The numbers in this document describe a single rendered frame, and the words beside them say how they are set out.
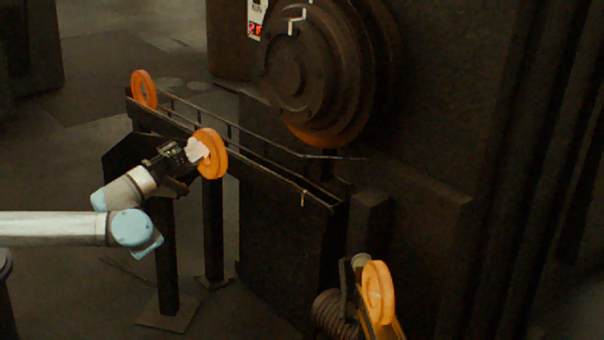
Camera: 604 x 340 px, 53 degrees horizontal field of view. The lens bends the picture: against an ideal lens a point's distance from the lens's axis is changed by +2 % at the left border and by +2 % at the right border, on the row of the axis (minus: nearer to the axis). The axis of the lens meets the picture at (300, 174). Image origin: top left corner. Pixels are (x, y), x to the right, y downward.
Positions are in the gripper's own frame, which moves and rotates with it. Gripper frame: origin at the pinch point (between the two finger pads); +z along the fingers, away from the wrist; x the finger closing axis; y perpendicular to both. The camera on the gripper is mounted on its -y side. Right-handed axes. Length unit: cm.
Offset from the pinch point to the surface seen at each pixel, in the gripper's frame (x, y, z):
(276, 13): -6.0, 31.9, 29.7
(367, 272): -62, -11, 3
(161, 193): 20.7, -21.6, -12.1
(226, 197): 85, -100, 39
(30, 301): 67, -70, -63
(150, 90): 80, -20, 19
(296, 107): -23.0, 13.6, 18.5
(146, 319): 29, -77, -34
